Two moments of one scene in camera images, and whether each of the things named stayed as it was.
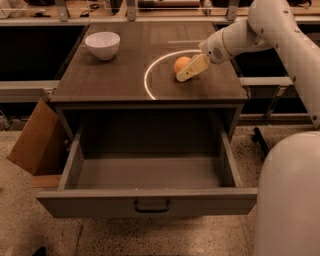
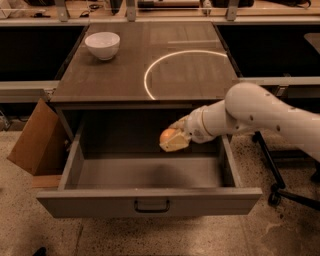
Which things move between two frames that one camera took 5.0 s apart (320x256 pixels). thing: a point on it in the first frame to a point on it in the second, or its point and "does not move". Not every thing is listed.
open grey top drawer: [148, 163] does not move
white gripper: [212, 48] to [195, 127]
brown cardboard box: [43, 145] does not move
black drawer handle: [159, 210] does not move
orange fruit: [180, 62] to [165, 134]
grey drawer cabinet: [120, 85] does not move
